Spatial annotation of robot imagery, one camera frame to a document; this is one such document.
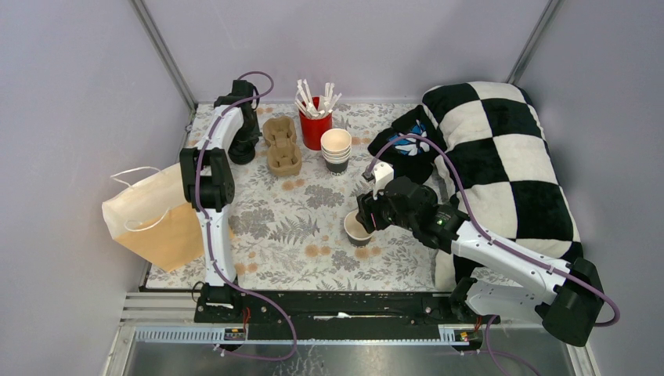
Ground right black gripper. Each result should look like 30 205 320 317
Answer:
355 186 416 234

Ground brown paper takeout bag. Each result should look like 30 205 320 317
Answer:
102 163 208 272

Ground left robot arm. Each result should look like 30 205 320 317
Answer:
179 77 261 322

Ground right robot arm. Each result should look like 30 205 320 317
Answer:
356 177 604 347

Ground stack of black lids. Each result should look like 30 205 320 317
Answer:
228 146 256 165

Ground stacked cardboard cup carriers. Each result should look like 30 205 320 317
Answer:
262 116 302 177

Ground black cloth blue print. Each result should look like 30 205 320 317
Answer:
367 105 446 184

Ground red straw holder cup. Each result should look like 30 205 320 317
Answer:
295 100 333 150

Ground stack of paper cups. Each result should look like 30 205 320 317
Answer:
320 128 352 175

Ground floral patterned table mat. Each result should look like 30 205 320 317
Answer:
229 103 436 291

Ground black white checkered pillow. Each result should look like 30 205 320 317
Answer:
422 81 583 262

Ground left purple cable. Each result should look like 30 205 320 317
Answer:
193 70 299 363

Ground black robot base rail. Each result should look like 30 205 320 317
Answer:
193 286 488 342

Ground left aluminium frame post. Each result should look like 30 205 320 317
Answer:
129 0 197 114

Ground aluminium frame post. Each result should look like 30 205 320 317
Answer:
129 0 197 114
506 0 565 85

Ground right aluminium frame post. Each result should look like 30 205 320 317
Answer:
506 0 565 85

